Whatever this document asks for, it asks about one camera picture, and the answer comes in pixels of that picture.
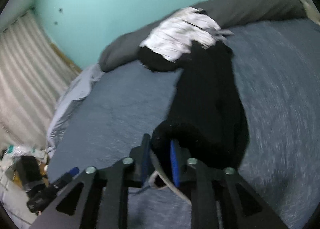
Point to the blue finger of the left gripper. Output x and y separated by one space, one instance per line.
73 172

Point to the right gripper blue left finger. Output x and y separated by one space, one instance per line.
146 165

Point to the light grey duvet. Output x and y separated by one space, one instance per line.
68 103

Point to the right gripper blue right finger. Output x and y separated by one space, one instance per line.
177 162

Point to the floor clutter beside bed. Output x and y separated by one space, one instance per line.
25 166

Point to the dark grey long bolster pillow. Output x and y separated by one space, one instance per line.
227 13

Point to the black sweater with white trim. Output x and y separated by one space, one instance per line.
206 115

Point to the black and white clothes pile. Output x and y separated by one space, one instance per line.
167 47

